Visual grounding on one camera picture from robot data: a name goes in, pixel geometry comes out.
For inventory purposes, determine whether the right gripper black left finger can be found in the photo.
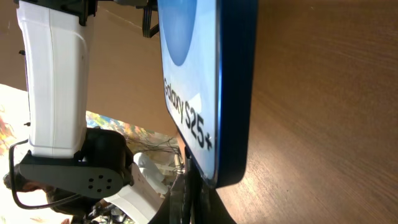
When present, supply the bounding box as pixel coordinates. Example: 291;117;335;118
149;174;192;224

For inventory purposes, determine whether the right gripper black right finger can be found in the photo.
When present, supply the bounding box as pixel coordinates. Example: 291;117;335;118
198;182;236;224

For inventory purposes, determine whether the blue Galaxy smartphone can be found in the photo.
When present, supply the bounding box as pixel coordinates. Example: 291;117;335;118
158;0;258;188

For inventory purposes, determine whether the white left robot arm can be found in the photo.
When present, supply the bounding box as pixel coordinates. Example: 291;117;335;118
17;1;162;223

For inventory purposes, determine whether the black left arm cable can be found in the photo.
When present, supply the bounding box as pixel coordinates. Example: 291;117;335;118
8;139;81;210

